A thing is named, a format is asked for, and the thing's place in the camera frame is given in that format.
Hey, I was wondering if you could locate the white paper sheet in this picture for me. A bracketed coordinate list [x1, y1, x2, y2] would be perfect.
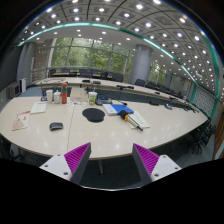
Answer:
[31, 102, 47, 114]

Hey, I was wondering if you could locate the red white booklet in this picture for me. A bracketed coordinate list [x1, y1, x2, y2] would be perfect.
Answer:
[12, 111, 30, 131]

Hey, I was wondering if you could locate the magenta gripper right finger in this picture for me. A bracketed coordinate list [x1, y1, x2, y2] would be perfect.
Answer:
[132, 144, 180, 185]

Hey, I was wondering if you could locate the grey round pillar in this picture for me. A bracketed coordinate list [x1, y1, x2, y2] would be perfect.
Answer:
[129, 44, 153, 84]

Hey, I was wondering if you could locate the green white cup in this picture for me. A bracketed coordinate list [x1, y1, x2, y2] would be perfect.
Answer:
[88, 92, 97, 105]

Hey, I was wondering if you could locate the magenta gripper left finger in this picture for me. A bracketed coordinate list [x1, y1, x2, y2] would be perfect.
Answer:
[41, 143, 91, 184]

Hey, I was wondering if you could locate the brown cardboard box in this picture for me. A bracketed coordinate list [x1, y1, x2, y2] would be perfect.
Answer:
[70, 87, 88, 102]

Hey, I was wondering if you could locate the white jar with lid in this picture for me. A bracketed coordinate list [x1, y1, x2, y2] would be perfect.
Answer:
[54, 90, 61, 104]

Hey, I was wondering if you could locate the black round mouse pad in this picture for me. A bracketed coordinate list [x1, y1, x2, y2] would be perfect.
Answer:
[82, 108, 105, 123]

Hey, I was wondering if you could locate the white floor appliance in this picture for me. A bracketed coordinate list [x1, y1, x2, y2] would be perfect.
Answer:
[19, 78, 26, 93]

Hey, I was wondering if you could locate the white open notebook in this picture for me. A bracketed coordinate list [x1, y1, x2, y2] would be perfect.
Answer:
[130, 111, 150, 129]

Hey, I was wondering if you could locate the black computer mouse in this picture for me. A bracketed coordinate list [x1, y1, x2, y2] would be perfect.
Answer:
[49, 122, 63, 131]

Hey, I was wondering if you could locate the blue folder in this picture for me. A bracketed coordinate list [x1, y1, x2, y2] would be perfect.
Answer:
[111, 104, 134, 115]

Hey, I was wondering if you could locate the red water bottle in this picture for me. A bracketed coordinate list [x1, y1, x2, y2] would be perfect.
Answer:
[61, 82, 68, 104]

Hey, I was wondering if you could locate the dark device with screen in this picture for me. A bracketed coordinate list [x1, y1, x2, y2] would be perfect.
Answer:
[96, 97, 112, 106]

